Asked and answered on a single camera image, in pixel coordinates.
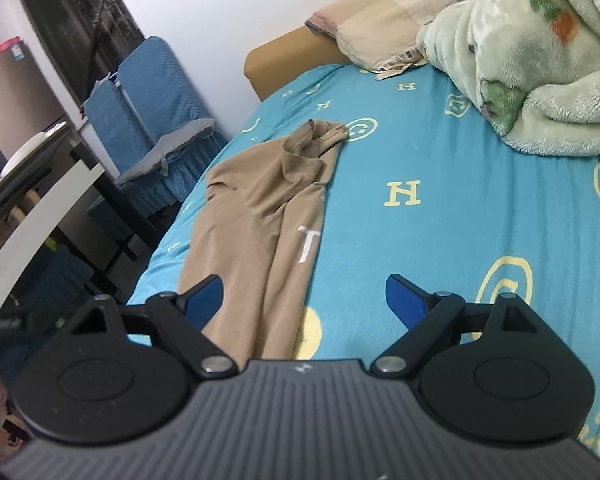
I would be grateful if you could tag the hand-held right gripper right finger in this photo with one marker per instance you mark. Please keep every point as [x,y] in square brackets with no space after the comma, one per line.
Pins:
[405,302]

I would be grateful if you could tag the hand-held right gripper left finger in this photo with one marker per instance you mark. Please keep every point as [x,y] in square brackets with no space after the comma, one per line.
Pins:
[205,302]

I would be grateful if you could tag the tan t-shirt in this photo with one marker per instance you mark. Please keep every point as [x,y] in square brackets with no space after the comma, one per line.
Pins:
[250,220]

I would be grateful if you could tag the blue quilted covered chair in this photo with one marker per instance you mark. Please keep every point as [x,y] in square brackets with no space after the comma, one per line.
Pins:
[107,115]
[55,275]
[160,85]

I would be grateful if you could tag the bed with teal printed sheet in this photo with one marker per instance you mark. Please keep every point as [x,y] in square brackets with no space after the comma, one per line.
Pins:
[430,220]

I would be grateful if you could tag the white and black table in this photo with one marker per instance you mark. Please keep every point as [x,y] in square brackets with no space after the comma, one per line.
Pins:
[50,210]

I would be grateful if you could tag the grey seat cushion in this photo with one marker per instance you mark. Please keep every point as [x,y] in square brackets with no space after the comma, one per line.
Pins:
[175,142]

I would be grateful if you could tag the white plate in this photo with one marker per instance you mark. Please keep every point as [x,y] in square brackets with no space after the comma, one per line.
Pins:
[22,155]

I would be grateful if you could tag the gold refrigerator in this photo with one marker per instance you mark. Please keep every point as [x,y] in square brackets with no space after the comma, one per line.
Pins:
[15,95]

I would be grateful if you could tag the tan padded headboard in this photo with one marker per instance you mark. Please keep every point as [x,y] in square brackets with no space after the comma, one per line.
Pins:
[285,60]

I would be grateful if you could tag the pink lidded container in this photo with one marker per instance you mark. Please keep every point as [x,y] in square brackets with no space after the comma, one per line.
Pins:
[6,47]

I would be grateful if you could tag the pale green fleece blanket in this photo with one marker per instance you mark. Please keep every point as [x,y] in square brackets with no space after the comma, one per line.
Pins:
[540,50]

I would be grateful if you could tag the checkered beige grey pillow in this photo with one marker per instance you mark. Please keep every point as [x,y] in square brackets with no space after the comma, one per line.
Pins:
[390,15]

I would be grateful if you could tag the dark window with grille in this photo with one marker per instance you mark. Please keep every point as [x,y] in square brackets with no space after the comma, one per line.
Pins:
[85,15]

